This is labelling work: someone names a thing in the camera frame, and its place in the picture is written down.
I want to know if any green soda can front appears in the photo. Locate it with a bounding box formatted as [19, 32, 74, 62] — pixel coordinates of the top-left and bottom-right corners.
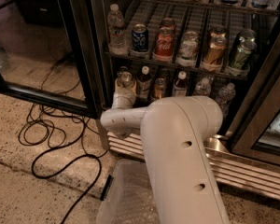
[227, 40, 257, 77]

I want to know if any brown tea bottle left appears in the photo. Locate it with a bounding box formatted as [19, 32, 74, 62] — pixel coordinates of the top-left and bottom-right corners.
[136, 66, 151, 99]

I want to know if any silver can rear bottom shelf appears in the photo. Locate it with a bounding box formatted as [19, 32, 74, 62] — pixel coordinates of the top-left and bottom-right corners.
[117, 66, 129, 77]

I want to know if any bubble wrap sheet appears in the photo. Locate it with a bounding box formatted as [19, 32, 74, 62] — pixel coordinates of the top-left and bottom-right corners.
[111, 175, 160, 224]

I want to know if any brown tea bottle right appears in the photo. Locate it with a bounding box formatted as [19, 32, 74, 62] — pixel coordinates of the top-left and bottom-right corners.
[172, 71, 188, 97]

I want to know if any clear water bottle bottom right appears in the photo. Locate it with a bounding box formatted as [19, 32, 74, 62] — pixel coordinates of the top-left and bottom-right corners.
[216, 83, 236, 117]

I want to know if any blue pepsi can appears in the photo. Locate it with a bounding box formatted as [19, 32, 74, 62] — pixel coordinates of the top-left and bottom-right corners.
[131, 23, 148, 57]

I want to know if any red coca-cola can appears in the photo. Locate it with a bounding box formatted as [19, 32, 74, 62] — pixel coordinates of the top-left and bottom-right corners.
[160, 18, 175, 31]
[153, 27, 174, 63]

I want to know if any silver 7up can front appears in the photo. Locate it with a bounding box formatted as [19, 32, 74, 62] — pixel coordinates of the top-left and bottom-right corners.
[119, 72, 134, 88]

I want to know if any clear plastic bin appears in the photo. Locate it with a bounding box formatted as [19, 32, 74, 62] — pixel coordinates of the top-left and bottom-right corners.
[96, 159, 149, 224]

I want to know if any gold soda can front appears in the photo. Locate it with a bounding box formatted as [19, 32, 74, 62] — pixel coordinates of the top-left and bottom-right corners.
[200, 37, 228, 73]

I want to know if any dark can bottom rear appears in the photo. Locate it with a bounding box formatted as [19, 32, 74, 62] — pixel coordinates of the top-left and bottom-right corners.
[159, 68, 171, 82]

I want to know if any gold soda can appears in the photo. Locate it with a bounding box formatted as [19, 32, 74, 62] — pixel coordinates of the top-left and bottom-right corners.
[200, 37, 228, 73]
[208, 26, 227, 39]

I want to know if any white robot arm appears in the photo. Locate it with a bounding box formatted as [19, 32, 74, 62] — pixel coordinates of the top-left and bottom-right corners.
[100, 87, 230, 224]

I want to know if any green soda can rear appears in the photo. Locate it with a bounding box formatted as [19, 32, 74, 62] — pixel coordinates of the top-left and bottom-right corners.
[234, 29, 256, 45]

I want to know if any gold soda can rear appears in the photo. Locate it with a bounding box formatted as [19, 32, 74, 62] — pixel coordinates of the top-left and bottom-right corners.
[208, 26, 227, 39]

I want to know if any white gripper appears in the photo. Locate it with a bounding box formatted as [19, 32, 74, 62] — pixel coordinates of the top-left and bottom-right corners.
[112, 78, 136, 109]

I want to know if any dark cabinet behind door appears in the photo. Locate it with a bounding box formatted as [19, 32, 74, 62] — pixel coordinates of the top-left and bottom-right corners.
[14, 0, 63, 27]

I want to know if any gold can bottom front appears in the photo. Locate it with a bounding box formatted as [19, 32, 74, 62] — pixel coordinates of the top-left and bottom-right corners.
[151, 77, 166, 101]

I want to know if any clear water bottle bottom left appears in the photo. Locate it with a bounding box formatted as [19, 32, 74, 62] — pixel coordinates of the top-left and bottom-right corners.
[194, 77, 211, 96]

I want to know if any brown tea bottle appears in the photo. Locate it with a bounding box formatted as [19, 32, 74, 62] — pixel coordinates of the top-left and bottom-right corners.
[172, 71, 188, 97]
[136, 66, 151, 99]

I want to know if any black floor cable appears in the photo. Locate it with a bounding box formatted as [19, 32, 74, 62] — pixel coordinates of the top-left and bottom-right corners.
[17, 54, 103, 224]

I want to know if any white green soda can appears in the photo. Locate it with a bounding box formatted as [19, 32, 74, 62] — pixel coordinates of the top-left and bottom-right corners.
[175, 31, 198, 67]

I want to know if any red coca-cola can rear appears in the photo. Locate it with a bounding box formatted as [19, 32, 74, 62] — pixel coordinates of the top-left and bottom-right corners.
[160, 18, 175, 31]

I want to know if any stainless steel fridge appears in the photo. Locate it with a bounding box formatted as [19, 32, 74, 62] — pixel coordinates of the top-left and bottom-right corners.
[64, 0, 280, 203]

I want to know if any clear water bottle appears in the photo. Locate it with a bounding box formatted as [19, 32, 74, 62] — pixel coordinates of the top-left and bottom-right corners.
[216, 83, 236, 117]
[194, 77, 211, 96]

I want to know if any clear water bottle middle shelf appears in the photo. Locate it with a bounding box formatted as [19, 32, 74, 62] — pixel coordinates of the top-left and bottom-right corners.
[107, 4, 127, 55]

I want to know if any red coca-cola can front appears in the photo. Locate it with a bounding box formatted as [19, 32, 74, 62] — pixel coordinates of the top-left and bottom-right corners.
[153, 27, 174, 63]

